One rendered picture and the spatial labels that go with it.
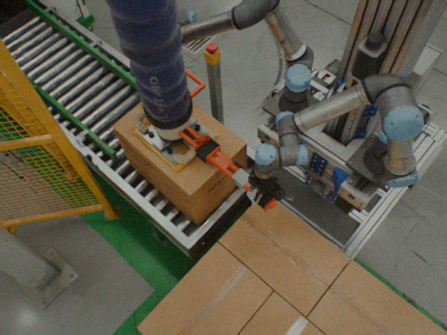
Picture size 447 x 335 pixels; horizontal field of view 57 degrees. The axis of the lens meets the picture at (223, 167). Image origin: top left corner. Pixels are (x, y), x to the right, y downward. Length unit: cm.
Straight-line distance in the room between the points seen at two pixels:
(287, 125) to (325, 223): 127
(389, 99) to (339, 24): 276
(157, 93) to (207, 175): 51
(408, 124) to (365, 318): 116
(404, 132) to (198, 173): 99
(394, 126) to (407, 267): 173
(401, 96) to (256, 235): 119
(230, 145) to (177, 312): 88
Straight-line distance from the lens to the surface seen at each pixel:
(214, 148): 188
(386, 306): 230
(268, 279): 222
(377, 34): 171
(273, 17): 186
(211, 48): 236
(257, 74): 362
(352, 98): 150
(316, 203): 276
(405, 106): 139
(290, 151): 150
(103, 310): 287
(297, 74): 193
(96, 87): 299
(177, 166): 200
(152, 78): 164
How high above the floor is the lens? 269
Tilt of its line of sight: 61 degrees down
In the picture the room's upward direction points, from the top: 5 degrees counter-clockwise
